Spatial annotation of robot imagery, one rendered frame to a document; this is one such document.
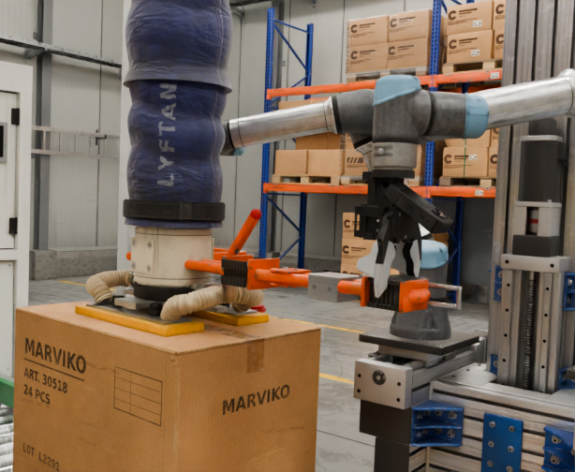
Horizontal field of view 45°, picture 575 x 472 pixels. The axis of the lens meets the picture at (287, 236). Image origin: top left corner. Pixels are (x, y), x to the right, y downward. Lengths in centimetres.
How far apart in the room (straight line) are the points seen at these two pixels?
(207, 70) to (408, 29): 804
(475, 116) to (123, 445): 89
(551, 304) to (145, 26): 108
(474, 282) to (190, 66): 893
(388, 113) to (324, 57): 1065
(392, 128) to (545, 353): 77
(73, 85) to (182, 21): 1037
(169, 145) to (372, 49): 830
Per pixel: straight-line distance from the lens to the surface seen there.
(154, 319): 144
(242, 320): 151
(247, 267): 134
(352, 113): 173
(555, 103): 143
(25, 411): 175
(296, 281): 127
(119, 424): 143
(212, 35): 152
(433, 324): 172
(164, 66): 149
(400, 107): 115
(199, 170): 149
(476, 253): 1017
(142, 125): 151
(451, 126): 119
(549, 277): 169
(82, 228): 1188
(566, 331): 179
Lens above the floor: 136
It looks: 3 degrees down
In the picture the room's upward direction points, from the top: 2 degrees clockwise
